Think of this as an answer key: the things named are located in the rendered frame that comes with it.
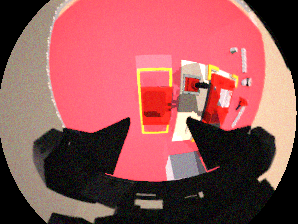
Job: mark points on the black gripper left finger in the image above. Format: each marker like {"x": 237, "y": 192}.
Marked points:
{"x": 104, "y": 145}

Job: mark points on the white flat bar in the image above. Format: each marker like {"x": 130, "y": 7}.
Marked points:
{"x": 239, "y": 115}

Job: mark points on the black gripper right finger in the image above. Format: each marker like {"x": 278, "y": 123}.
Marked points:
{"x": 213, "y": 142}

